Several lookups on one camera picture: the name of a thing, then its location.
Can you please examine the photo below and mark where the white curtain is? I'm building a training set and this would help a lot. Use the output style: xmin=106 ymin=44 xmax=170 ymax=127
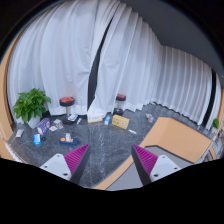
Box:
xmin=7 ymin=0 xmax=119 ymax=115
xmin=87 ymin=2 xmax=221 ymax=129

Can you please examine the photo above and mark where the white flat box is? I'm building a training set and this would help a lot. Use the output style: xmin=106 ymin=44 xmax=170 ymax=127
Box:
xmin=87 ymin=114 xmax=103 ymax=123

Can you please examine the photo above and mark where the purple box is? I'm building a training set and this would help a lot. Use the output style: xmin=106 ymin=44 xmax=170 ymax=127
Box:
xmin=37 ymin=118 xmax=50 ymax=136

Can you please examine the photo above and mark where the grey flat object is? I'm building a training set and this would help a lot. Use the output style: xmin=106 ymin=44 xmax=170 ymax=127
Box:
xmin=16 ymin=129 xmax=24 ymax=138

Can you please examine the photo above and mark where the small plant at right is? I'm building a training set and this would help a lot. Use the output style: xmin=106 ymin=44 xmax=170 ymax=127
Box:
xmin=212 ymin=118 xmax=219 ymax=133

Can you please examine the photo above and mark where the left white curtain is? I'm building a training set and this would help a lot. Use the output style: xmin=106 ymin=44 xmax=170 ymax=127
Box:
xmin=7 ymin=0 xmax=119 ymax=115

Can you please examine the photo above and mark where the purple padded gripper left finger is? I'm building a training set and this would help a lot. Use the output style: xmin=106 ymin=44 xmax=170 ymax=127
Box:
xmin=41 ymin=144 xmax=90 ymax=184

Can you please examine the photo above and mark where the left red-topped stool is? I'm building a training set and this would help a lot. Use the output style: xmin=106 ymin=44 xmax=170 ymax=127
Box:
xmin=59 ymin=96 xmax=75 ymax=125

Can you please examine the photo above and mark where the yellow cardboard box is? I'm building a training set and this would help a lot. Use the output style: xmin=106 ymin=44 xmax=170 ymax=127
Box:
xmin=112 ymin=115 xmax=129 ymax=129

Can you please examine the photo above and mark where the right white curtain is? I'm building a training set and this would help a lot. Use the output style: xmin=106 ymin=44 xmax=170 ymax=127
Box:
xmin=87 ymin=2 xmax=221 ymax=129

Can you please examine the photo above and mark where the red-topped stool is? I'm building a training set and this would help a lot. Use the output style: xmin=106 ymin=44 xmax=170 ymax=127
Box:
xmin=113 ymin=94 xmax=126 ymax=116
xmin=59 ymin=96 xmax=75 ymax=125

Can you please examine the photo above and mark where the small blue carton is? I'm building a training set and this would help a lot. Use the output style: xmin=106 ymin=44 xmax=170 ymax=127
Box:
xmin=33 ymin=134 xmax=41 ymax=145

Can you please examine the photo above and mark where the green potted plant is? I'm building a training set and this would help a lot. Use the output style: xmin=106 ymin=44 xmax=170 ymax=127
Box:
xmin=13 ymin=88 xmax=51 ymax=129

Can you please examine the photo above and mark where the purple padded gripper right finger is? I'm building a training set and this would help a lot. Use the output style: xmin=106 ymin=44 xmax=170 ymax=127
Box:
xmin=131 ymin=144 xmax=192 ymax=186

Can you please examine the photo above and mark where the right red-topped stool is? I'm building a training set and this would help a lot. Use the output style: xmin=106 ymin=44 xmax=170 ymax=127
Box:
xmin=113 ymin=94 xmax=126 ymax=116

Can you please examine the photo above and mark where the blue tray with items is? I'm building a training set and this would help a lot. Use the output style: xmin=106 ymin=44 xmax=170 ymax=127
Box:
xmin=59 ymin=133 xmax=78 ymax=145

